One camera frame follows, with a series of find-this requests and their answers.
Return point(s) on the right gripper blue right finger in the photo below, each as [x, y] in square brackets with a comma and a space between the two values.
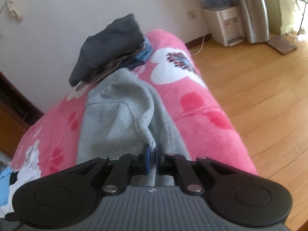
[177, 166]

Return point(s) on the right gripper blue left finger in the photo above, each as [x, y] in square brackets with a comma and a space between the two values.
[120, 172]

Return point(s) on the grey sweatpants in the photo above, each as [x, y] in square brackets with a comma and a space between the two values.
[122, 114]

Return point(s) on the brown folded clothes in stack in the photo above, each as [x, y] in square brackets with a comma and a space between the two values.
[132, 59]

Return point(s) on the pink floral blanket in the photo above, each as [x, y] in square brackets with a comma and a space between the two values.
[202, 123]

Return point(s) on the white garment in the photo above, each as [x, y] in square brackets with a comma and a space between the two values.
[29, 171]

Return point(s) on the wooden door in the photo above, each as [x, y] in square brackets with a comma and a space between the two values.
[18, 114]

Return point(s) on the light blue garment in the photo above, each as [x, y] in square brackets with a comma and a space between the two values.
[5, 176]

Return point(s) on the black folded garment on stack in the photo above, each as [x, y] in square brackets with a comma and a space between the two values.
[100, 51]

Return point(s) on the white water dispenser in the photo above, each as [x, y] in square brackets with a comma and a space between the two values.
[225, 25]

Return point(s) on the brown floor mat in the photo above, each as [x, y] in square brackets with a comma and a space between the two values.
[280, 44]

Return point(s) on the beige curtain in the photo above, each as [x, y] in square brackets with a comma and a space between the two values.
[255, 18]

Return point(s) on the wall socket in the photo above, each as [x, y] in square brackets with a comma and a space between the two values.
[192, 14]

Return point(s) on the wall hook rack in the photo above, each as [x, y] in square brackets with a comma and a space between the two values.
[10, 5]

